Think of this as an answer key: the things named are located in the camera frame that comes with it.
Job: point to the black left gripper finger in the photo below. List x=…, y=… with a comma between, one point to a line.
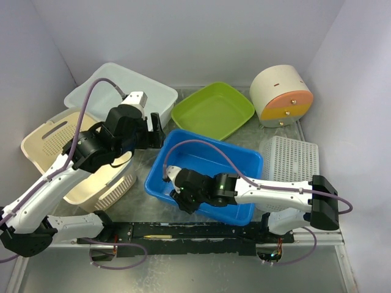
x=156, y=123
x=156, y=139

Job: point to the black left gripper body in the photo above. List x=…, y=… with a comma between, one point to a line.
x=139, y=140

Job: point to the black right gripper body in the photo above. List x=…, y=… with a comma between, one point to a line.
x=200, y=197

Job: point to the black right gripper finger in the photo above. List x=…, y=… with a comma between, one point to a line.
x=188, y=206
x=179, y=199

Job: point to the blue plastic tub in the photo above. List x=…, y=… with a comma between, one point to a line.
x=207, y=161

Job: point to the white perforated plastic basket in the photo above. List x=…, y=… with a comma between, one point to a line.
x=289, y=160

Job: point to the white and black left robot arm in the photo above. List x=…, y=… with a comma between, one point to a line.
x=27, y=228

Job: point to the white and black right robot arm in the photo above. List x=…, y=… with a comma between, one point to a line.
x=287, y=205

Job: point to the large white plastic tub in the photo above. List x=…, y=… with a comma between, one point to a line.
x=160, y=98

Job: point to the yellow pencil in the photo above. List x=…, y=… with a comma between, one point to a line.
x=158, y=236

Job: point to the green plastic tray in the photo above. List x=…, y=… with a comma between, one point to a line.
x=215, y=111

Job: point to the cream perforated laundry basket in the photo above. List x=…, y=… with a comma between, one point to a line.
x=101, y=189

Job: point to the cream cylinder with orange lid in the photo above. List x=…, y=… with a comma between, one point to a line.
x=280, y=96

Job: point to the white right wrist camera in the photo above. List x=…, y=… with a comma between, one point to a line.
x=171, y=173

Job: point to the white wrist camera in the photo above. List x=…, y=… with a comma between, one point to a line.
x=138, y=100
x=171, y=173

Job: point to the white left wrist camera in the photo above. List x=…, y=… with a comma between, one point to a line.
x=138, y=100

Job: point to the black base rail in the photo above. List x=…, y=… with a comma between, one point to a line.
x=193, y=237

